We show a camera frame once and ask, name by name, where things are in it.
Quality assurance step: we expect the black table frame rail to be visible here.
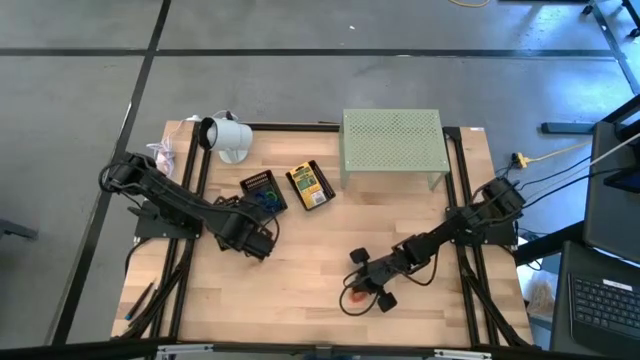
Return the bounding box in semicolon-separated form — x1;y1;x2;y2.
168;146;215;344
192;121;346;134
442;126;482;347
147;122;204;344

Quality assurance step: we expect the yellow extension cord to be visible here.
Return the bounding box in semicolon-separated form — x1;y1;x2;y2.
509;141;594;170

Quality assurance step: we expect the black stand foot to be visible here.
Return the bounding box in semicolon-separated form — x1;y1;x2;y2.
540;121;597;135
0;218;40;241

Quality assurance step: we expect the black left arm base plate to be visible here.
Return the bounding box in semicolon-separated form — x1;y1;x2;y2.
133;198;204;240

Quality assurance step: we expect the black diagonal frame brace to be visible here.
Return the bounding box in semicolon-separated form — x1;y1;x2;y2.
462;259;534;349
118;257;189;341

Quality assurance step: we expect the black laptop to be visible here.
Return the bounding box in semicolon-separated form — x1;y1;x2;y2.
549;239;640;360

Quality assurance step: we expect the black overhead frame bar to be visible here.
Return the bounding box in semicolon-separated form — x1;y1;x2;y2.
0;338;640;360

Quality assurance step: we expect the yellow green crayon box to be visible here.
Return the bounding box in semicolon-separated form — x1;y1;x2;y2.
291;164;330;206

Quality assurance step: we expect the white lamp cord bundle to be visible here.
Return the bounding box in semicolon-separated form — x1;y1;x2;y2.
146;109;236;177

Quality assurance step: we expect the crumpled brown paper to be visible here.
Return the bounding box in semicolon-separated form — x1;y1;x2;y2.
524;278;557;317

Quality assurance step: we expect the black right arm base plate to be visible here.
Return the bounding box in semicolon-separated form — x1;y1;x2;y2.
446;205;519;247

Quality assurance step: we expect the green perforated metal shelf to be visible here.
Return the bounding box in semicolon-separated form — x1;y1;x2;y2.
338;108;452;191

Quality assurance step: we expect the black pen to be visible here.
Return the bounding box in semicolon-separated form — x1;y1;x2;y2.
124;279;158;321

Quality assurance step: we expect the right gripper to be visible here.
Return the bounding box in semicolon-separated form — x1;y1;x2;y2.
349;246;410;315

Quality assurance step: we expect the dark grey monitor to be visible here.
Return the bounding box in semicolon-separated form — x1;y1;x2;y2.
582;94;640;266

